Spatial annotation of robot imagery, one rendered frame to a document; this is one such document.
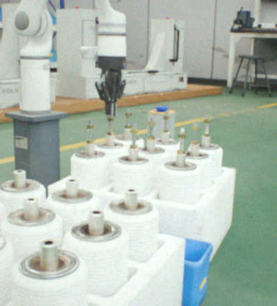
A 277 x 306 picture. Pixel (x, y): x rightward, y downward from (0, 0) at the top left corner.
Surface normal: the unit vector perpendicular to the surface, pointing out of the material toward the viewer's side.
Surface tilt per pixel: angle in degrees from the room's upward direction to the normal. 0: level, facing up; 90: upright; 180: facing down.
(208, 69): 90
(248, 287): 0
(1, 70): 90
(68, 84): 90
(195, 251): 88
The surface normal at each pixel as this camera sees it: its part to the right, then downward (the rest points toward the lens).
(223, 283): 0.03, -0.97
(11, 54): 0.78, 0.18
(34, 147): 0.08, 0.21
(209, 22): -0.62, 0.18
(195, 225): -0.37, 0.22
